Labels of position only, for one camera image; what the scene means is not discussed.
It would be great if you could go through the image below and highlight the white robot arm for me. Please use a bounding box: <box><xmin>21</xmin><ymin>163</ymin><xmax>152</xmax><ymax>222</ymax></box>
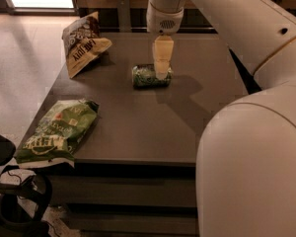
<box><xmin>146</xmin><ymin>0</ymin><xmax>296</xmax><ymax>237</ymax></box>

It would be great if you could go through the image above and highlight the grey drawer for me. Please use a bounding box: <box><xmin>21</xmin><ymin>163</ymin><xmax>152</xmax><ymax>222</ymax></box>
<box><xmin>62</xmin><ymin>213</ymin><xmax>199</xmax><ymax>236</ymax></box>
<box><xmin>49</xmin><ymin>176</ymin><xmax>196</xmax><ymax>207</ymax></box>

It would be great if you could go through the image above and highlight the lower grey drawer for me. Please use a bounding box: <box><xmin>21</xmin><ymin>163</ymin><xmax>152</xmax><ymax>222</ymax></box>
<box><xmin>62</xmin><ymin>213</ymin><xmax>199</xmax><ymax>236</ymax></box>

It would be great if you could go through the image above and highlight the green soda can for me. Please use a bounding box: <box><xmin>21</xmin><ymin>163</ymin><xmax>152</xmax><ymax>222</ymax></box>
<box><xmin>131</xmin><ymin>64</ymin><xmax>173</xmax><ymax>88</ymax></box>

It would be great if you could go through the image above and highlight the brown cream chip bag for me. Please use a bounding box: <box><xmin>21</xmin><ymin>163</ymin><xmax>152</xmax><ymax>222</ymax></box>
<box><xmin>62</xmin><ymin>12</ymin><xmax>112</xmax><ymax>79</ymax></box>

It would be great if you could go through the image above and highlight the green chip bag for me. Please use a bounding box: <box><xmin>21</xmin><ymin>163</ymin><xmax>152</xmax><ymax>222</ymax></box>
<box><xmin>16</xmin><ymin>99</ymin><xmax>99</xmax><ymax>169</ymax></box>

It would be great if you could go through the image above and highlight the upper grey drawer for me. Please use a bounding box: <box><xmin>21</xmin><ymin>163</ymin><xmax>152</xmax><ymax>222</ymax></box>
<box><xmin>49</xmin><ymin>176</ymin><xmax>196</xmax><ymax>207</ymax></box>

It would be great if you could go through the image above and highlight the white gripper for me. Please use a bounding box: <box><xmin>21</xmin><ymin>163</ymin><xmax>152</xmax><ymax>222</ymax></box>
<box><xmin>146</xmin><ymin>2</ymin><xmax>184</xmax><ymax>80</ymax></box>

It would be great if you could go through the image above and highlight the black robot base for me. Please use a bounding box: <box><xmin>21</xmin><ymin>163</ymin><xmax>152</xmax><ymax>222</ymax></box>
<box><xmin>0</xmin><ymin>134</ymin><xmax>52</xmax><ymax>237</ymax></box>

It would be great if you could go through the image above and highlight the left metal bracket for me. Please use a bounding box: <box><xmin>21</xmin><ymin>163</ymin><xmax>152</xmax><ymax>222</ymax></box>
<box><xmin>116</xmin><ymin>0</ymin><xmax>131</xmax><ymax>33</ymax></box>

